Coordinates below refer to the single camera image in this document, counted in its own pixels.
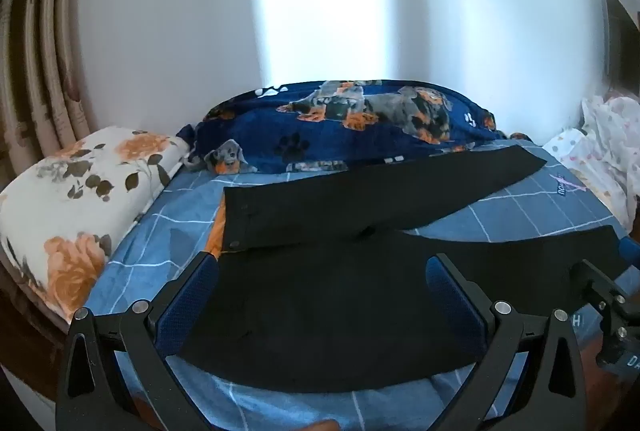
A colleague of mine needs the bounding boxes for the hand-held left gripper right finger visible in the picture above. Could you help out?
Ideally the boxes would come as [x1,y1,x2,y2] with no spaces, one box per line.
[425,253,587,431]

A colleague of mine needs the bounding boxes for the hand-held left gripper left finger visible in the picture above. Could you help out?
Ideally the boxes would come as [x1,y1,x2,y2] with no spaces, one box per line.
[56,251,221,431]

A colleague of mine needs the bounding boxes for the black pants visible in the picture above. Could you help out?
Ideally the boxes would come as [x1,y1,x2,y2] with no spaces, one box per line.
[179,145,628,394]

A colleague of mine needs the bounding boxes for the blue checked bed sheet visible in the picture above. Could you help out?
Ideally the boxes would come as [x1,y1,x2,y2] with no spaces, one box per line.
[85,138,640,431]

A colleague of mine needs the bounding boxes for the white polka dot cloth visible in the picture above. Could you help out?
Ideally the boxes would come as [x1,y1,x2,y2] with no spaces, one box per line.
[542,95,640,232]

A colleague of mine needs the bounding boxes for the white floral pillow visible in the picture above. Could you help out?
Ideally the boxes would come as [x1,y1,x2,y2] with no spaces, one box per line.
[0,127,191,324]

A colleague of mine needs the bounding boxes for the navy dog print blanket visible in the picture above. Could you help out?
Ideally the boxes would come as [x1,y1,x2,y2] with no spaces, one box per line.
[176,80,541,175]

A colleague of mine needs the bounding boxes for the beige patterned curtain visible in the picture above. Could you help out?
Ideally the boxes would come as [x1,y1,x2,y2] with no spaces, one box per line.
[0,0,101,192]

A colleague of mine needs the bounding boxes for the dark wall frame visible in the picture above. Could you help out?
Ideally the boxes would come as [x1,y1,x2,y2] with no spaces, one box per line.
[601,0,640,89]

